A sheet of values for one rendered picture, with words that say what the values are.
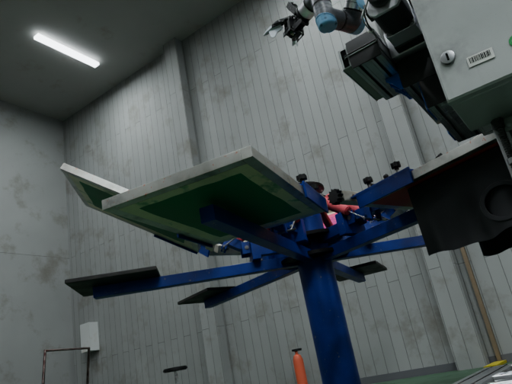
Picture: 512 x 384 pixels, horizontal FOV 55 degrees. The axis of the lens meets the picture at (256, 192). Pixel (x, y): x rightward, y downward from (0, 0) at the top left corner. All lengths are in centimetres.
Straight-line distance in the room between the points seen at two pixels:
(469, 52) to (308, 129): 601
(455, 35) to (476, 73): 10
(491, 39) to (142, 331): 793
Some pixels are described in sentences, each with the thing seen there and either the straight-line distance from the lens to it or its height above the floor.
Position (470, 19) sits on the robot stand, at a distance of 112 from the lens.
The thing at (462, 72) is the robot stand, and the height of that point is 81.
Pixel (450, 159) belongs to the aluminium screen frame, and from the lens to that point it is 201.
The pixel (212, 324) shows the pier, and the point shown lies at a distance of 733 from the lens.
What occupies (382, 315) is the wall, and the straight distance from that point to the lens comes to 620.
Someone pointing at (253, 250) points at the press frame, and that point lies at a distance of 277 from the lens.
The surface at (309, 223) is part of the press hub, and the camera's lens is 284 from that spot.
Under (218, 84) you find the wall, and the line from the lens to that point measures 835.
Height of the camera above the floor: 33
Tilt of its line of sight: 20 degrees up
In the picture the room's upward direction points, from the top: 11 degrees counter-clockwise
